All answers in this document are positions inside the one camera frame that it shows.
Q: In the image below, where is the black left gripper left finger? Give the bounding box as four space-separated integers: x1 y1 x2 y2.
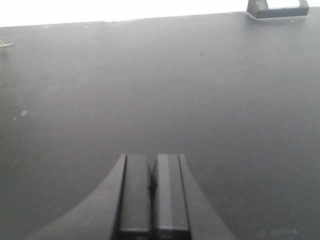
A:
27 154 151 240

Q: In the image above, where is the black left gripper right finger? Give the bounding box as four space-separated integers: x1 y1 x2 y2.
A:
152 153 236 240

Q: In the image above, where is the black socket box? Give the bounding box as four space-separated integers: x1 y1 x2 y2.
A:
246 0 310 19

